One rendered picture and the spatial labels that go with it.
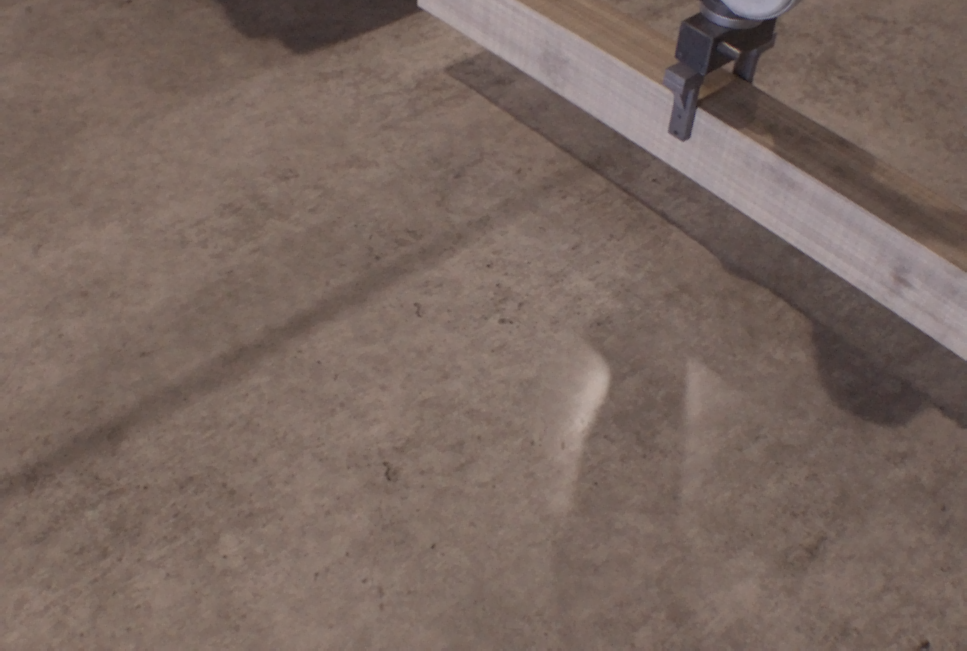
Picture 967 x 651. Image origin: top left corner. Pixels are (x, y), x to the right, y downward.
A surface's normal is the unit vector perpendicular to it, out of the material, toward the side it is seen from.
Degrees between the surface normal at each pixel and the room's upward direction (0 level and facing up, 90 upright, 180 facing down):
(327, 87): 0
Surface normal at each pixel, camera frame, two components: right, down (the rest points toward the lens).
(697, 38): -0.75, 0.43
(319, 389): 0.04, -0.73
